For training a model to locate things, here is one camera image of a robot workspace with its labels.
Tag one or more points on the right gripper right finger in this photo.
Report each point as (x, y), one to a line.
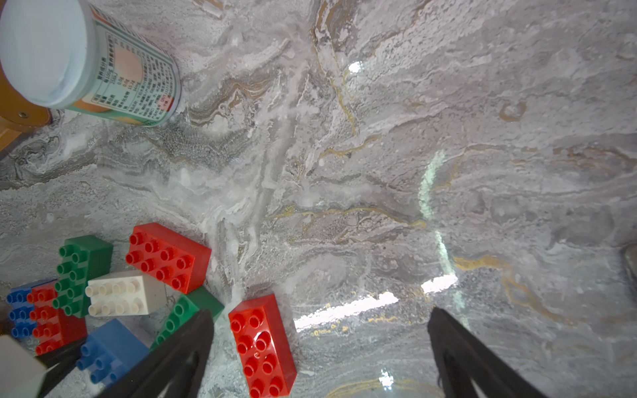
(465, 363)

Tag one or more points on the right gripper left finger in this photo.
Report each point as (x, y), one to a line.
(175, 368)

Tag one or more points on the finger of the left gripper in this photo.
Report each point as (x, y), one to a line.
(59, 363)

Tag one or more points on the light blue brick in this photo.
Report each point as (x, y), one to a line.
(110, 352)

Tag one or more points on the dark blue brick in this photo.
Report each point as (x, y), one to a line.
(21, 309)

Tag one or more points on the white brick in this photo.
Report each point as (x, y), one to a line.
(127, 293)

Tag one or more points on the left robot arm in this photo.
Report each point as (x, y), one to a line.
(23, 375)

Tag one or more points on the red brick centre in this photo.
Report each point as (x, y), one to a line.
(54, 329)

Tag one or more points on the red brick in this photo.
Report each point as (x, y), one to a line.
(54, 329)
(171, 258)
(263, 347)

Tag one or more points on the green brick lower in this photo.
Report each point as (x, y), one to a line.
(185, 307)

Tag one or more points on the green brick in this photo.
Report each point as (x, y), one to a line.
(83, 258)
(185, 307)

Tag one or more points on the red brick far right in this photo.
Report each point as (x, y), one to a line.
(263, 347)

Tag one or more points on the red brick upper right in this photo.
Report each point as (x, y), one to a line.
(171, 258)

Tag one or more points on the green brick upper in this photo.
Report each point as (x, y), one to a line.
(83, 258)

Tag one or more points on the wooden three-tier shelf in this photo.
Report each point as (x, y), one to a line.
(18, 115)

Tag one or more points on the white lid green can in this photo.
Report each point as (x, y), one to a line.
(71, 55)

